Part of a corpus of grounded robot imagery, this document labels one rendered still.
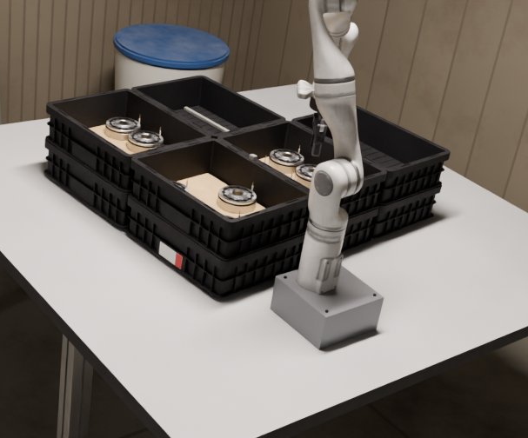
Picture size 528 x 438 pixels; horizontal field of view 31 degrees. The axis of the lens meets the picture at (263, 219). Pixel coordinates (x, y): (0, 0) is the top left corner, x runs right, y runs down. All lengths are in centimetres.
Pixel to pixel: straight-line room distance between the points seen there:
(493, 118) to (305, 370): 222
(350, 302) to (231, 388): 38
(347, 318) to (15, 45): 272
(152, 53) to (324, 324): 221
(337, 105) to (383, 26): 247
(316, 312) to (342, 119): 46
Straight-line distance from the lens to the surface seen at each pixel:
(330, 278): 233
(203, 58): 424
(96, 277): 246
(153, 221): 252
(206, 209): 234
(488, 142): 426
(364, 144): 312
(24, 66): 470
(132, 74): 427
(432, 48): 441
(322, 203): 222
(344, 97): 217
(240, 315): 237
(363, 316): 235
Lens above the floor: 201
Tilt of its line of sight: 28 degrees down
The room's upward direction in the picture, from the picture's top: 9 degrees clockwise
